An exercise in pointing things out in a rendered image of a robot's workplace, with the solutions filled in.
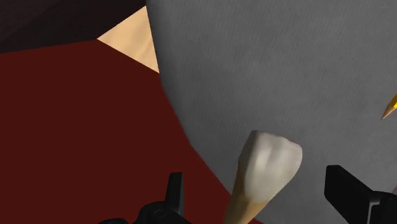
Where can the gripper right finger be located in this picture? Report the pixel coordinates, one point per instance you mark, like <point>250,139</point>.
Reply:
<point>347,191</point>

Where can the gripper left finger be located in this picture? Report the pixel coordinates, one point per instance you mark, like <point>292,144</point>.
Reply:
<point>175,194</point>

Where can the white tooth model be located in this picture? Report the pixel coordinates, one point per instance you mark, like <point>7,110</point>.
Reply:
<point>266,167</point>

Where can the yellow pencil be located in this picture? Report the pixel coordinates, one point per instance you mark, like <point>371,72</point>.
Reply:
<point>391,109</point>

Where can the red robot stand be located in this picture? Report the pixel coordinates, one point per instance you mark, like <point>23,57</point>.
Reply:
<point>77,130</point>

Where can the grey rounded table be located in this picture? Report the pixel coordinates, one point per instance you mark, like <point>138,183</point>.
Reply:
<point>263,71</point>

